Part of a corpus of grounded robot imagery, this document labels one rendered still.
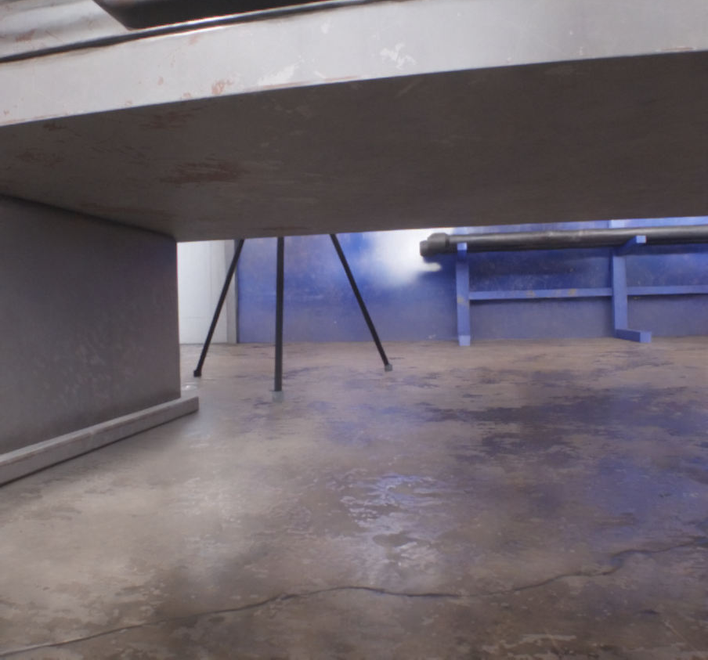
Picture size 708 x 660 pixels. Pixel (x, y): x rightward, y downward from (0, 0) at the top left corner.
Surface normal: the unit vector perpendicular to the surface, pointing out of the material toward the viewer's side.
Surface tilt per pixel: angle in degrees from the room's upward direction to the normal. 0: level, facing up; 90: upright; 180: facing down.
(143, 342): 90
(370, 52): 90
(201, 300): 90
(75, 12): 90
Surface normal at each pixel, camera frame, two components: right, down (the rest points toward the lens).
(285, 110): 0.03, 1.00
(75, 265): 0.98, -0.03
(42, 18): -0.19, 0.00
